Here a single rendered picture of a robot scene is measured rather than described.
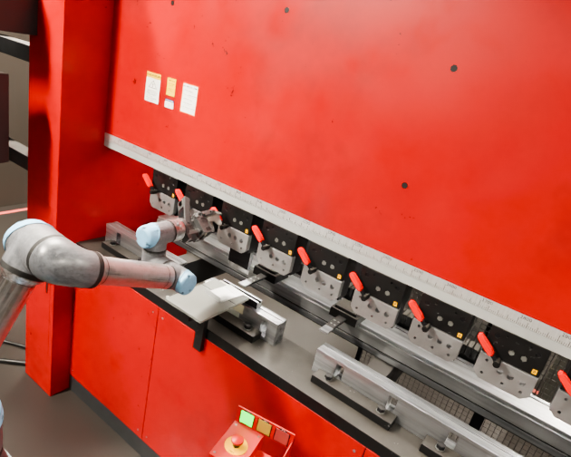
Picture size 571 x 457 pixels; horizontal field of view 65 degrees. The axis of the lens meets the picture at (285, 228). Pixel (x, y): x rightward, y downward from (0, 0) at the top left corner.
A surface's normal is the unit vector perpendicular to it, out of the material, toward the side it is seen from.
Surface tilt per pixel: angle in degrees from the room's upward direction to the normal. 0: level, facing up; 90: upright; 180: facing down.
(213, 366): 90
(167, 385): 90
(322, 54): 90
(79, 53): 90
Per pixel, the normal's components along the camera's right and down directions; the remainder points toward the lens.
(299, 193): -0.57, 0.18
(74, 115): 0.80, 0.36
